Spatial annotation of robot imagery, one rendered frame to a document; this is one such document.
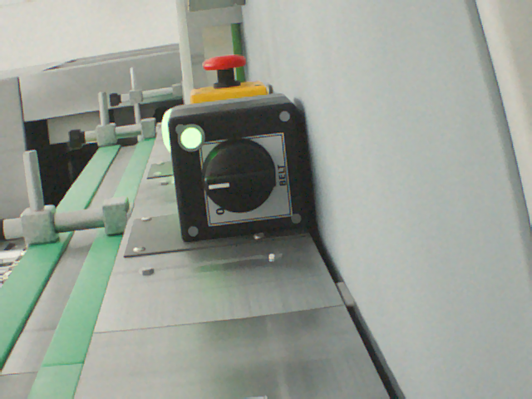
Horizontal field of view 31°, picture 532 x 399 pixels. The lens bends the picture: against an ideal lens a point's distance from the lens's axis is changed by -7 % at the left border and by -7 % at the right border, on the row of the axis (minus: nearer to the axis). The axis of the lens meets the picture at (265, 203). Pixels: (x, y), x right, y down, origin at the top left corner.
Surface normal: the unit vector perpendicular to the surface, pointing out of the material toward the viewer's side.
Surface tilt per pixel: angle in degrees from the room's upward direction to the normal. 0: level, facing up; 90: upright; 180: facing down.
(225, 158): 90
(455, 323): 0
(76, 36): 90
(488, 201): 0
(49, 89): 90
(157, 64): 90
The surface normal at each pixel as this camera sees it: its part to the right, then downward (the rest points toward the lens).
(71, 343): -0.11, -0.97
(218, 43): 0.07, 0.19
